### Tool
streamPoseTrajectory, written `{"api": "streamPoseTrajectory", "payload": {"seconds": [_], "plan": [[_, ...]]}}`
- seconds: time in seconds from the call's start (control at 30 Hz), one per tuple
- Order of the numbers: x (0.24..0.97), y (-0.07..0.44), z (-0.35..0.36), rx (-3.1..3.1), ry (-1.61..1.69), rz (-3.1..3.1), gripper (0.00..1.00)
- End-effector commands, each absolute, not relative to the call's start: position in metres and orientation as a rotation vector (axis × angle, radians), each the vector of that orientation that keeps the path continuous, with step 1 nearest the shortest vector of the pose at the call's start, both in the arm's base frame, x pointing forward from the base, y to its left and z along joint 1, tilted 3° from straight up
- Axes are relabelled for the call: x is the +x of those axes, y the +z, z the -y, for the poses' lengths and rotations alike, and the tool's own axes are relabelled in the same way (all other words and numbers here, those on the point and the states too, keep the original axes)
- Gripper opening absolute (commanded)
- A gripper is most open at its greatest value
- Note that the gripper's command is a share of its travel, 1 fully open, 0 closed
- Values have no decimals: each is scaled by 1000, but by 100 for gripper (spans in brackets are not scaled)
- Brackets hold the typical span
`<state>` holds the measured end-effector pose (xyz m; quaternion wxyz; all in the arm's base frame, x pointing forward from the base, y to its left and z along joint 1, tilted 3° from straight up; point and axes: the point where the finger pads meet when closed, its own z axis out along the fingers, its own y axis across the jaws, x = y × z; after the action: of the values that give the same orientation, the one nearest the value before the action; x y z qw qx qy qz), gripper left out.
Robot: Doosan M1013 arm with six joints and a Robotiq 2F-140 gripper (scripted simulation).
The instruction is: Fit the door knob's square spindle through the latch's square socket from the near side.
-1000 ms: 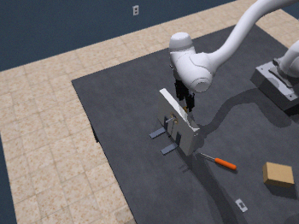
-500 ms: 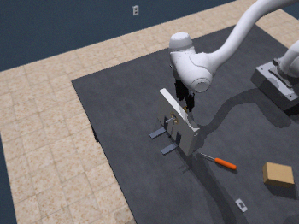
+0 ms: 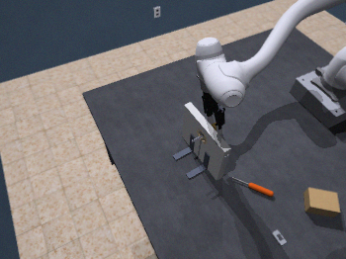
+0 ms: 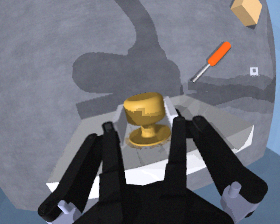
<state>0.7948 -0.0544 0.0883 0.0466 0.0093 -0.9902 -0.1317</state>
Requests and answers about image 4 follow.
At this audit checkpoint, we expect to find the tan cardboard box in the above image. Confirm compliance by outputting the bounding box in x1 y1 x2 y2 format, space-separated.
231 0 262 26

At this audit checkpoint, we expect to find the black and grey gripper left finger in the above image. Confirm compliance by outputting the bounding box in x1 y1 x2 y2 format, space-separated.
38 104 128 224

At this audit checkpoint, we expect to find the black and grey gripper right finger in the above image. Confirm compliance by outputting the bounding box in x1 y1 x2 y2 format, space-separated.
155 96 268 224

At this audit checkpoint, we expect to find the orange screwdriver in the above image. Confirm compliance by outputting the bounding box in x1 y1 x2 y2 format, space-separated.
193 42 231 82

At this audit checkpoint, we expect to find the yellow door knob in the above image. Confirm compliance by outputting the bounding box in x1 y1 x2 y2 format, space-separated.
124 92 171 146

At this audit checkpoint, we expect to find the grey door slab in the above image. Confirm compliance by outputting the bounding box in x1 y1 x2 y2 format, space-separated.
46 95 254 199

